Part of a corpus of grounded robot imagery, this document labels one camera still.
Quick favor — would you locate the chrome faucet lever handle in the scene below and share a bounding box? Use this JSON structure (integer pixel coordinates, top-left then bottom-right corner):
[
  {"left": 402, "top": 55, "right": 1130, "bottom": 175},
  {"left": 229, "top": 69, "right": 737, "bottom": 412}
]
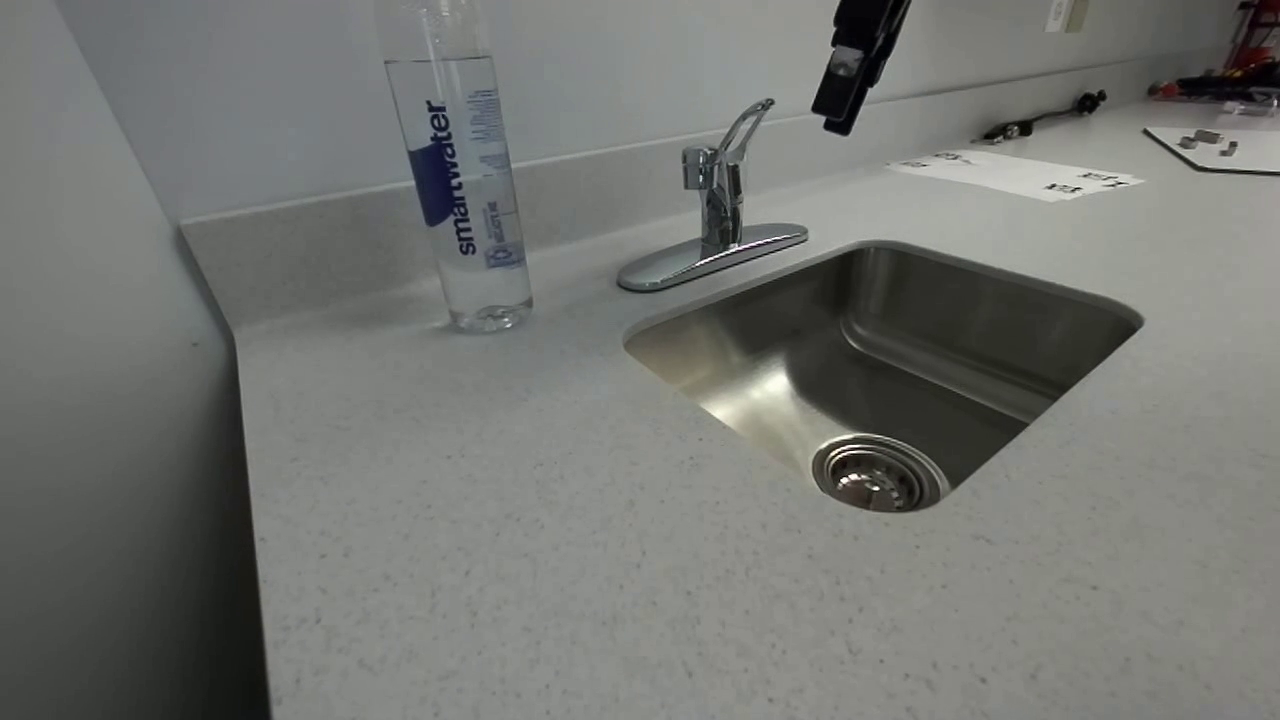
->
[{"left": 710, "top": 94, "right": 780, "bottom": 175}]

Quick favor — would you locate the black slim hand tool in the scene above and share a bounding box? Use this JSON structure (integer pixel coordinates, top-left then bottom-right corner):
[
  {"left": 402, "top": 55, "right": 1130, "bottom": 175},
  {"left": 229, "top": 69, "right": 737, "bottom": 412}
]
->
[{"left": 977, "top": 89, "right": 1113, "bottom": 147}]

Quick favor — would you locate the white paper sheet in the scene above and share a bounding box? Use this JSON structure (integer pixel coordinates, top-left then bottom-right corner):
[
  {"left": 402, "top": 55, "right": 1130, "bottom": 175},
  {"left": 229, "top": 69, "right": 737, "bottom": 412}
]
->
[{"left": 891, "top": 146, "right": 1146, "bottom": 206}]

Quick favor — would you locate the stainless steel sink basin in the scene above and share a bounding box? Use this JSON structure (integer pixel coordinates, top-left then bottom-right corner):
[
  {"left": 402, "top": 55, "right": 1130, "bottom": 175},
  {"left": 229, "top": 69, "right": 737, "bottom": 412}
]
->
[{"left": 621, "top": 236, "right": 1146, "bottom": 516}]

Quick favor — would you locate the red and black equipment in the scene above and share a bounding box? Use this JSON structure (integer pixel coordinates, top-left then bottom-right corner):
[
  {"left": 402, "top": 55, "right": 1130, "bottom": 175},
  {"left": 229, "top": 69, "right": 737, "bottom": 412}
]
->
[{"left": 1146, "top": 0, "right": 1280, "bottom": 104}]

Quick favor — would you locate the metal sink drain strainer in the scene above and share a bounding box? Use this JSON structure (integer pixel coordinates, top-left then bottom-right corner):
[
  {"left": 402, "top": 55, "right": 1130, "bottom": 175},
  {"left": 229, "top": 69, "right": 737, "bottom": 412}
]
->
[{"left": 806, "top": 433, "right": 951, "bottom": 516}]

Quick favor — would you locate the clear smartwater plastic bottle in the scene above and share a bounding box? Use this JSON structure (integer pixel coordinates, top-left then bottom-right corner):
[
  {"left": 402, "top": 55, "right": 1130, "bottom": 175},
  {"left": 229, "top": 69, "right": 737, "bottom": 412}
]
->
[{"left": 376, "top": 0, "right": 536, "bottom": 337}]

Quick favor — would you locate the white wall outlet plate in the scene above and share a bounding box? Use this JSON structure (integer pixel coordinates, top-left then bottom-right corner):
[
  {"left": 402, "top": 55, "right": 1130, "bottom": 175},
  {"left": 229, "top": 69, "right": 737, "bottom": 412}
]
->
[{"left": 1040, "top": 0, "right": 1093, "bottom": 35}]

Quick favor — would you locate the chrome faucet base plate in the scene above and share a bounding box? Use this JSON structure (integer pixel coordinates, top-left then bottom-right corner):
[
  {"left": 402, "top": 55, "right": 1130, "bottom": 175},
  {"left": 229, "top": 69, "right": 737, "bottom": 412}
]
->
[{"left": 610, "top": 163, "right": 812, "bottom": 296}]

